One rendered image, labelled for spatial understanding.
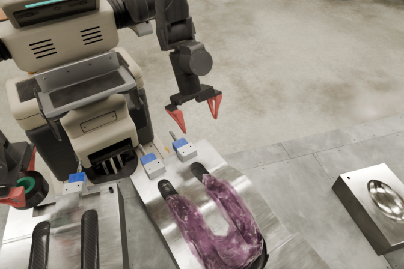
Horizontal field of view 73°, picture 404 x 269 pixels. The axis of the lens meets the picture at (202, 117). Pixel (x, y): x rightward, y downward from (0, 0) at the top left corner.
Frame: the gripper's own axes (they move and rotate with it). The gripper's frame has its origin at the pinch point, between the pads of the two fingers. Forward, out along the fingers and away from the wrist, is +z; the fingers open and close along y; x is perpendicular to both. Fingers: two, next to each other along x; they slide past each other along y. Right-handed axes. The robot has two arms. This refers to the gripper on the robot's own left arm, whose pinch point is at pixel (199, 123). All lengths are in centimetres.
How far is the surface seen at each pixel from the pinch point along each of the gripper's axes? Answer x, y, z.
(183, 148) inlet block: 8.1, -3.9, 8.7
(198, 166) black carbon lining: 3.9, -2.6, 14.3
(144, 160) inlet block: 11.2, -15.3, 8.6
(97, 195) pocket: 8.6, -30.5, 10.6
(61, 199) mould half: 9.0, -38.4, 7.4
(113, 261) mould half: -9.2, -32.4, 17.4
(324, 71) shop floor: 111, 183, 56
